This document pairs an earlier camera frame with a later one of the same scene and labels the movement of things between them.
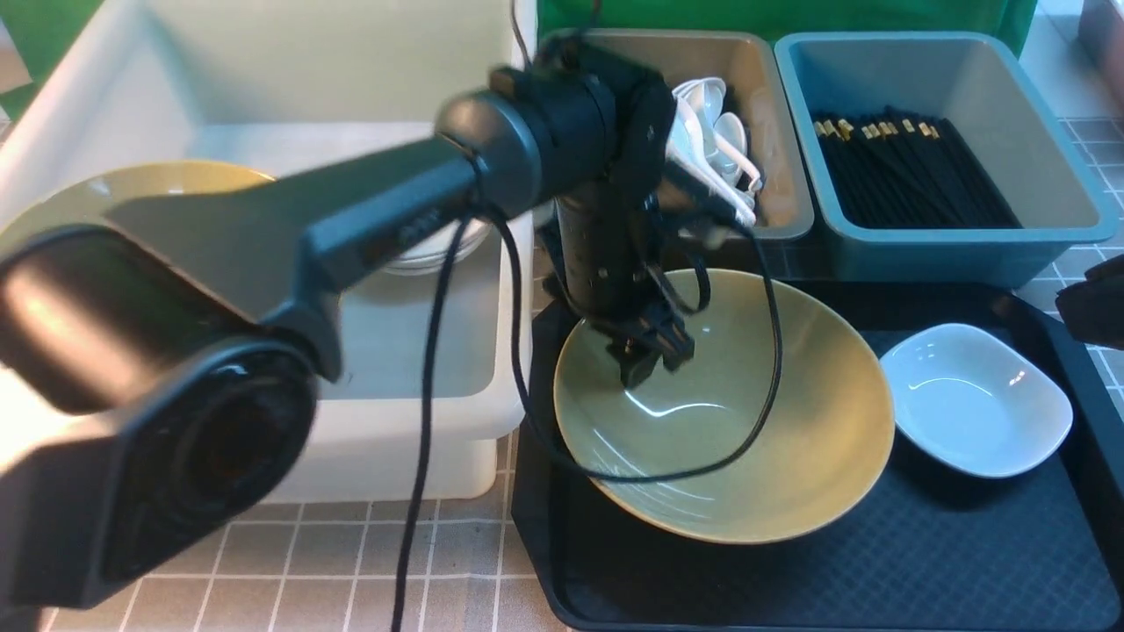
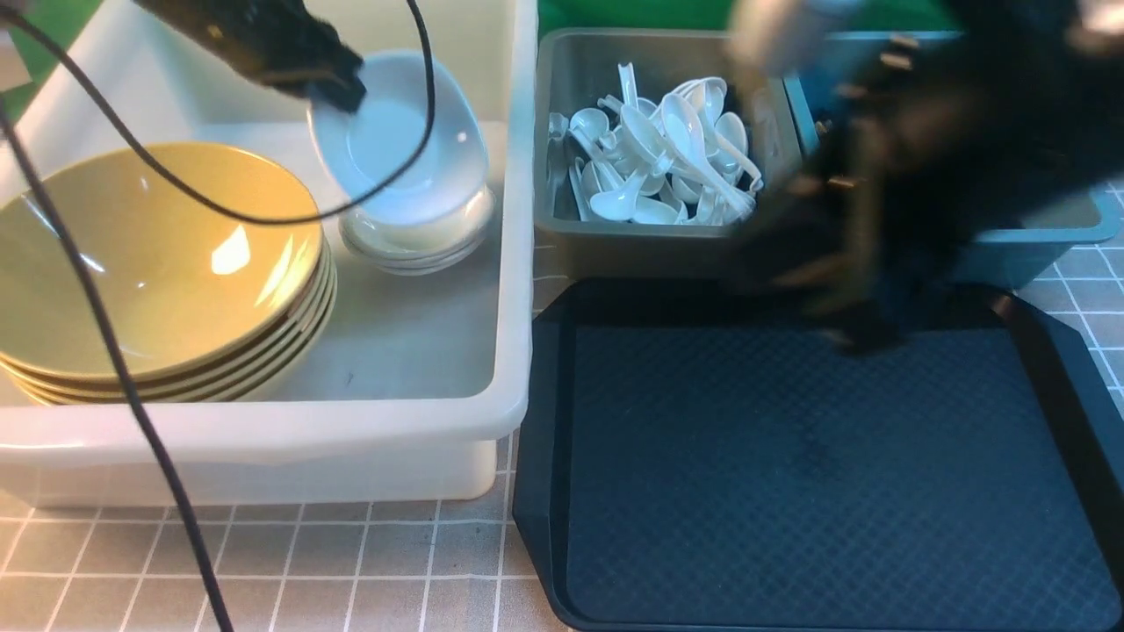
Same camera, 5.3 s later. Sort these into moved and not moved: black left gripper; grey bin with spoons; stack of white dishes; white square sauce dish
Moved: black left gripper; white square sauce dish
Not moved: stack of white dishes; grey bin with spoons
